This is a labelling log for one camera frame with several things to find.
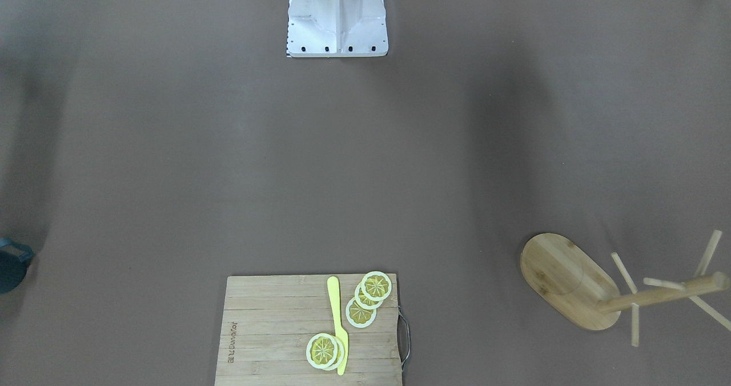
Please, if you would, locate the wooden cup rack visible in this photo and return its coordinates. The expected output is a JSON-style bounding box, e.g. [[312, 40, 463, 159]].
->
[[519, 230, 729, 347]]

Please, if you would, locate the yellow plastic knife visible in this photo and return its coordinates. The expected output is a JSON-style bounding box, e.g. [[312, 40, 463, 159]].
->
[[327, 276, 350, 376]]

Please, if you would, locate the lemon slice stack top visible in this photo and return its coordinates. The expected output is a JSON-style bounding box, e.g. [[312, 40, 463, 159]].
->
[[360, 271, 393, 302]]

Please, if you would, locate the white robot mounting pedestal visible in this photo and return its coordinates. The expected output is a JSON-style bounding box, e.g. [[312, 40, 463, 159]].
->
[[286, 0, 389, 58]]

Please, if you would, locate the lemon slice stack middle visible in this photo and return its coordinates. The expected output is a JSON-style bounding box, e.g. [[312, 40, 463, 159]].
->
[[354, 284, 384, 310]]

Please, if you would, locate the lemon slice under front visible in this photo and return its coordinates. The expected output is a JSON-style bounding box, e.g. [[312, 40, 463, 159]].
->
[[323, 336, 346, 371]]

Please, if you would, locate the bamboo cutting board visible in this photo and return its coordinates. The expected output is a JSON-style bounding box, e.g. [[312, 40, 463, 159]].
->
[[215, 272, 411, 385]]

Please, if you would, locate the dark teal cup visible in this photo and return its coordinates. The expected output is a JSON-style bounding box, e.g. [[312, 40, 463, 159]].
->
[[1, 238, 35, 294]]

